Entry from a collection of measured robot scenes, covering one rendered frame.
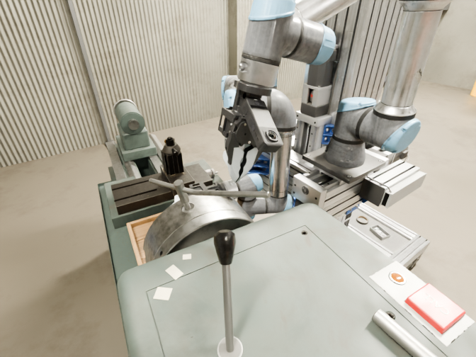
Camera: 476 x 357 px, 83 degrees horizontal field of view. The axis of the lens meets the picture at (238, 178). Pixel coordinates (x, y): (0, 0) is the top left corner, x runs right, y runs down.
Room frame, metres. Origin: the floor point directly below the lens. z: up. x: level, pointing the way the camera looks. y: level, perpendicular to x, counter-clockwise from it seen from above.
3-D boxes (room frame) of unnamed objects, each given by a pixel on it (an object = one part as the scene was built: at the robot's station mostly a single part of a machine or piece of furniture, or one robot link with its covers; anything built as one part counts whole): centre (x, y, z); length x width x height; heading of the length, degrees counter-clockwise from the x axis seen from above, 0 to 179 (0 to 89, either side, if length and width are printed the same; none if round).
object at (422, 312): (0.25, -0.31, 1.26); 0.06 x 0.06 x 0.02; 28
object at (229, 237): (0.27, 0.02, 1.38); 0.04 x 0.03 x 0.05; 28
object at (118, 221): (1.09, 0.36, 0.89); 0.53 x 0.30 x 0.06; 118
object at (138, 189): (1.04, 0.35, 0.95); 0.43 x 0.18 x 0.04; 118
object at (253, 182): (0.86, -0.03, 1.08); 0.11 x 0.08 x 0.09; 117
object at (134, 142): (1.60, 0.67, 1.01); 0.30 x 0.20 x 0.29; 28
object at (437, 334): (0.27, -0.30, 1.23); 0.13 x 0.08 x 0.06; 28
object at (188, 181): (1.05, 0.28, 1.00); 0.20 x 0.10 x 0.05; 28
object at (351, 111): (0.92, -0.41, 1.33); 0.13 x 0.12 x 0.14; 30
